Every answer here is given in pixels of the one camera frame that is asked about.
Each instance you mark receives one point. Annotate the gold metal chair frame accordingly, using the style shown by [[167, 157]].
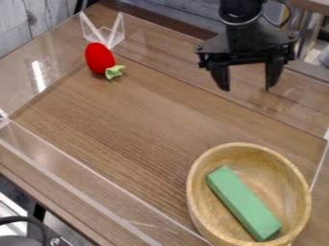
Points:
[[302, 21]]

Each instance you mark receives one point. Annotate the green rectangular block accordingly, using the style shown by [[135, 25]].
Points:
[[244, 205]]

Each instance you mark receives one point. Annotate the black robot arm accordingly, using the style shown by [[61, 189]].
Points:
[[248, 8]]

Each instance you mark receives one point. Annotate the wooden brown bowl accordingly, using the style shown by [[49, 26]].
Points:
[[271, 177]]

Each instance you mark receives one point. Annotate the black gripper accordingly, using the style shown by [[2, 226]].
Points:
[[250, 41]]

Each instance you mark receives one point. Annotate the red plush strawberry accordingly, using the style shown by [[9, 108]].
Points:
[[100, 60]]

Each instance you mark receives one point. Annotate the clear acrylic corner bracket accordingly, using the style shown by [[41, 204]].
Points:
[[108, 36]]

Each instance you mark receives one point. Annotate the clear acrylic front wall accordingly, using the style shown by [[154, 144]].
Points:
[[105, 213]]

